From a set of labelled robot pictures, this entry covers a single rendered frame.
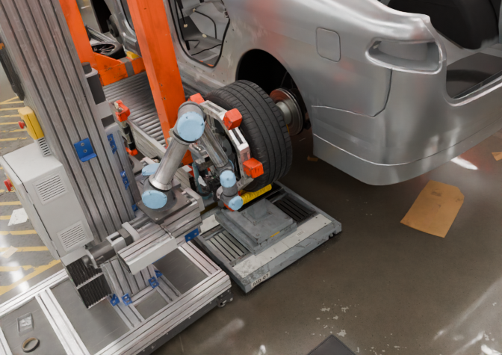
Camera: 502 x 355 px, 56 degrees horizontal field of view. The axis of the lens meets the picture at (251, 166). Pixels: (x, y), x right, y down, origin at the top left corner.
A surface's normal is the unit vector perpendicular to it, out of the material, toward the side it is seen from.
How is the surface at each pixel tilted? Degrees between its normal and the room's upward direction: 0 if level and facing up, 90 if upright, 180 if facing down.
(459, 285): 0
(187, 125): 84
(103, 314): 0
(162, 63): 90
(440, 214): 1
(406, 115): 90
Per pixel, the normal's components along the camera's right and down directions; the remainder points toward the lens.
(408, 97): -0.08, 0.55
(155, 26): 0.58, 0.40
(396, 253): -0.13, -0.82
